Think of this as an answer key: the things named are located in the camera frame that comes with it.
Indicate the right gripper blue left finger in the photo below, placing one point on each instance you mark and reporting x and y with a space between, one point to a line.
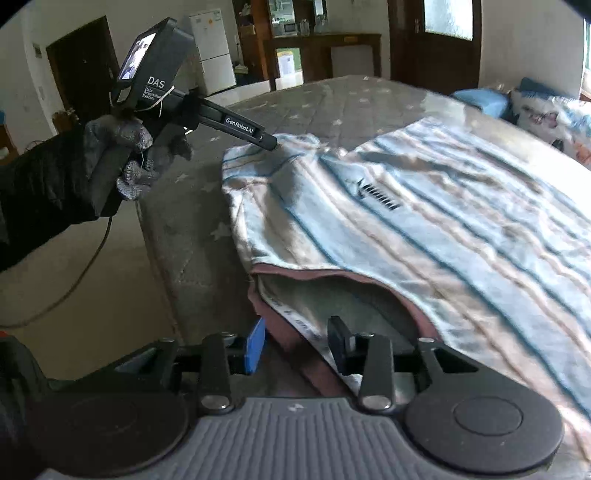
254 345

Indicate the dark wooden cabinet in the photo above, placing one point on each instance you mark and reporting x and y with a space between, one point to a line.
260 48

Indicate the blue sofa bench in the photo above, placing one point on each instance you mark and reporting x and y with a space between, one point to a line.
497 103

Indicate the quilted star table cover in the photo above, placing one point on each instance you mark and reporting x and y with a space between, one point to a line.
186 218

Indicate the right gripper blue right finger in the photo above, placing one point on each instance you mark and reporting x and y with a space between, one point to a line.
342 344

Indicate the dark wooden door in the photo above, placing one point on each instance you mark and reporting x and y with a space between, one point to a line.
436 45

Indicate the black gloved left hand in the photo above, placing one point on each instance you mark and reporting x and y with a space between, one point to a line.
121 157

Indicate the striped blue beige garment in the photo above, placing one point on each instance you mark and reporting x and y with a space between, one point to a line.
431 231

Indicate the butterfly print pillow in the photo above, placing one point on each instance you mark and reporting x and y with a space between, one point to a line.
562 122

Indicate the white refrigerator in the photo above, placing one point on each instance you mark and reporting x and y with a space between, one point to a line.
213 65

